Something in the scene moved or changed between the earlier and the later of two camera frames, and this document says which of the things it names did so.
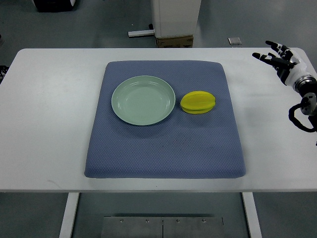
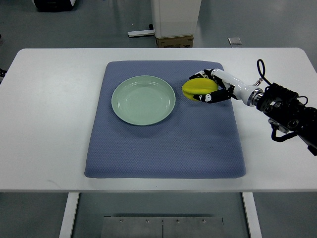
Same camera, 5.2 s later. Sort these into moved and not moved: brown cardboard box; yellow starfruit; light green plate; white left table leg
Moved: yellow starfruit
Not moved: light green plate; white left table leg; brown cardboard box
